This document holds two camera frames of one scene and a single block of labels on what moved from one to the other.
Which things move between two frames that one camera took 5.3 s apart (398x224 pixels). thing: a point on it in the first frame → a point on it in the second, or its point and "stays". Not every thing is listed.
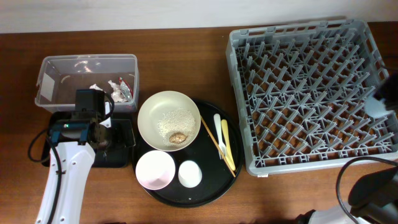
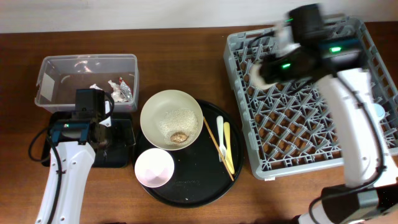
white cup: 189,174 → 256,78
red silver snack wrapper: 125,89 stays
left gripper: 119,141 → 110,126
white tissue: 116,95 stays
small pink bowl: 155,170 stays
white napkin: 94,87 stays
